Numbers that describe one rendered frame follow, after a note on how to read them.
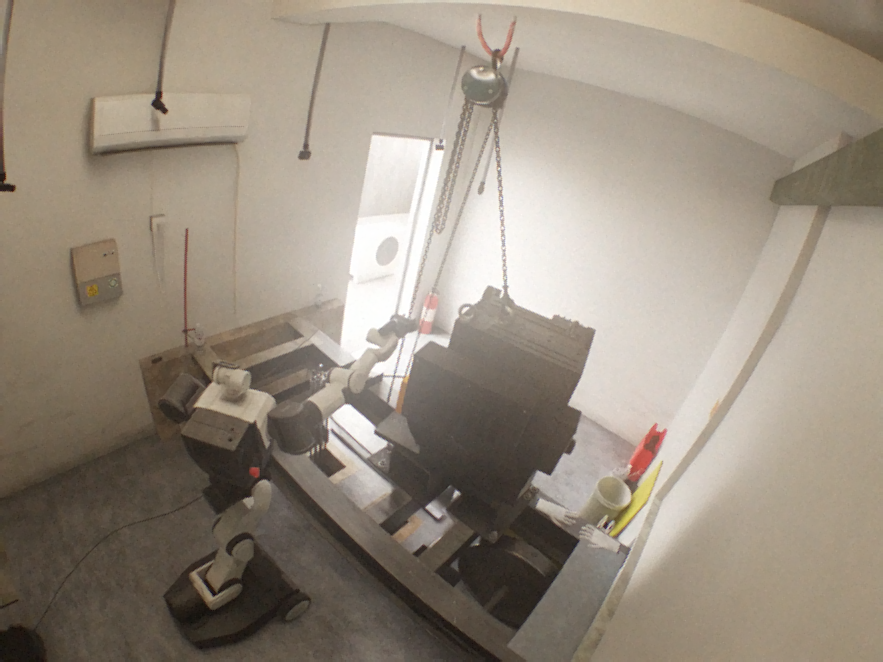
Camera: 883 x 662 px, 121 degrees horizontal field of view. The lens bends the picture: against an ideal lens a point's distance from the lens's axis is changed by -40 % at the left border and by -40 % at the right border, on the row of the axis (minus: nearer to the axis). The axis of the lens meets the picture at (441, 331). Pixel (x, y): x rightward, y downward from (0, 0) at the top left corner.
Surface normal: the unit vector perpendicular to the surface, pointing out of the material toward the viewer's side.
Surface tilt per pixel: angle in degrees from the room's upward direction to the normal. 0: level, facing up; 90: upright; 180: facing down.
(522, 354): 90
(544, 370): 90
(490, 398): 90
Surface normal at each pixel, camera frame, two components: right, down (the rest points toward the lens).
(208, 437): 0.17, -0.82
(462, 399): -0.44, 0.37
